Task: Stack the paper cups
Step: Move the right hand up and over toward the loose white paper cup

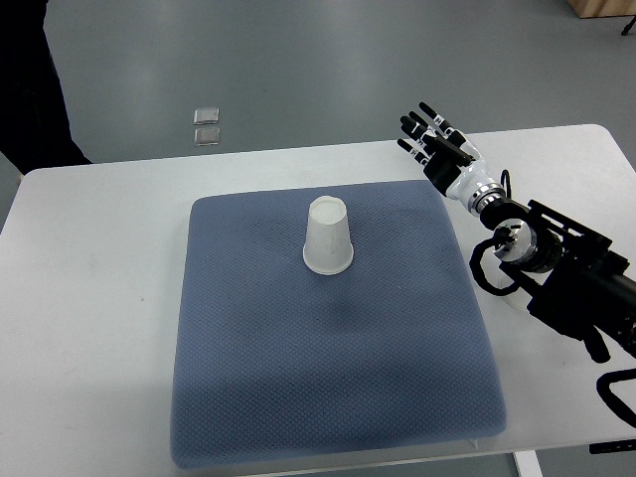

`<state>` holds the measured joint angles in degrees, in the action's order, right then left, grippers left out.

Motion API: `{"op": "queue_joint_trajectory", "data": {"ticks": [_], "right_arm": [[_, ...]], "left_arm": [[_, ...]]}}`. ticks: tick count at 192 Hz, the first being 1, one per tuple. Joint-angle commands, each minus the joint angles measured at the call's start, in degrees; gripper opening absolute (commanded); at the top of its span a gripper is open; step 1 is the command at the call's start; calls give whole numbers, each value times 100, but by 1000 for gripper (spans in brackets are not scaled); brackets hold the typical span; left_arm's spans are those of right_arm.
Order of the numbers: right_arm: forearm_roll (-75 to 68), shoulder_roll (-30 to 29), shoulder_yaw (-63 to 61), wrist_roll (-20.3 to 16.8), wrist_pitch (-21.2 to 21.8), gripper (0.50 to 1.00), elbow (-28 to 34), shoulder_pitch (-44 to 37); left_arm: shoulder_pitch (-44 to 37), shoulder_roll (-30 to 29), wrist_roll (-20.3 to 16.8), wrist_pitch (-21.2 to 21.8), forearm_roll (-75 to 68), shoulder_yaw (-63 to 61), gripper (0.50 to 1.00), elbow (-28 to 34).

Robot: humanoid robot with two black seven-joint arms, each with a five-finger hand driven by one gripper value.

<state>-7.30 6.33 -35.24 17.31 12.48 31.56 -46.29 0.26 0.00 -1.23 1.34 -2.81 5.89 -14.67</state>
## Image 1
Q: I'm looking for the black tripod foot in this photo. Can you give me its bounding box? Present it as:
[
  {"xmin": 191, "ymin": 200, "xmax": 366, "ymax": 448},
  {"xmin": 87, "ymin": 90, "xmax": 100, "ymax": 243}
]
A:
[{"xmin": 621, "ymin": 16, "xmax": 636, "ymax": 36}]

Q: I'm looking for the wooden box corner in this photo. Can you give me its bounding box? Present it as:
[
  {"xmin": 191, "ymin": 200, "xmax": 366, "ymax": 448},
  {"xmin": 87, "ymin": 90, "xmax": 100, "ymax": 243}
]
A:
[{"xmin": 566, "ymin": 0, "xmax": 635, "ymax": 19}]

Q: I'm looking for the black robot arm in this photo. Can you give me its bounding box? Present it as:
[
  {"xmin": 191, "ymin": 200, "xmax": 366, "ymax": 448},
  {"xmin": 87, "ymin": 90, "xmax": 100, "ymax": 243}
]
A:
[{"xmin": 469, "ymin": 173, "xmax": 635, "ymax": 363}]

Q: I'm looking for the upper metal floor plate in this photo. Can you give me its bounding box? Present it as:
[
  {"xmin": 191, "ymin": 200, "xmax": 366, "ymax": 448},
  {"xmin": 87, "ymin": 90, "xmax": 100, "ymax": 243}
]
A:
[{"xmin": 193, "ymin": 106, "xmax": 220, "ymax": 125}]

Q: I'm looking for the white paper cup on cushion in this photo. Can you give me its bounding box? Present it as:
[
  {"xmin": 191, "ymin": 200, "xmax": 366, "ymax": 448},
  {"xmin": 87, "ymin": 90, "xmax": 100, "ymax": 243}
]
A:
[{"xmin": 302, "ymin": 196, "xmax": 354, "ymax": 275}]

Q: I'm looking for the black cable loop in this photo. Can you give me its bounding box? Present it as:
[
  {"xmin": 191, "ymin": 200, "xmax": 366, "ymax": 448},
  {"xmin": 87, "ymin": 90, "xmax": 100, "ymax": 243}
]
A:
[{"xmin": 595, "ymin": 367, "xmax": 636, "ymax": 429}]

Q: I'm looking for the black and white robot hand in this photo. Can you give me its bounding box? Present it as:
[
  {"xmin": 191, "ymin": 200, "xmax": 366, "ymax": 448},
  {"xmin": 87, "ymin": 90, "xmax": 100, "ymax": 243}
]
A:
[{"xmin": 397, "ymin": 102, "xmax": 506, "ymax": 216}]

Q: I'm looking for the blue mesh cushion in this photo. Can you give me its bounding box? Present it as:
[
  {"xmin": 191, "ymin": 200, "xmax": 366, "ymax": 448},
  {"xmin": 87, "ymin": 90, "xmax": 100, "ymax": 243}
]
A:
[{"xmin": 171, "ymin": 180, "xmax": 507, "ymax": 469}]

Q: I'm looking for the dark clothed person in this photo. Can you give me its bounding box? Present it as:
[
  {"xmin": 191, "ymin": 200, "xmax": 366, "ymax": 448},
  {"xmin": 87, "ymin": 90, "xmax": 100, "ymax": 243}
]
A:
[{"xmin": 1, "ymin": 1, "xmax": 90, "ymax": 175}]

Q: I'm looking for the black table control panel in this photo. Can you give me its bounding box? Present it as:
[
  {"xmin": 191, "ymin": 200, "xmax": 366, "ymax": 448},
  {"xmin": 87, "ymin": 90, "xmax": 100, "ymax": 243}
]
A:
[{"xmin": 588, "ymin": 439, "xmax": 636, "ymax": 455}]

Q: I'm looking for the white table leg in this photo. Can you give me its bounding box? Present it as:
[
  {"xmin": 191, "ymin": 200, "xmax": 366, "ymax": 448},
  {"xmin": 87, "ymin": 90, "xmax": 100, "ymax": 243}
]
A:
[{"xmin": 513, "ymin": 450, "xmax": 543, "ymax": 477}]

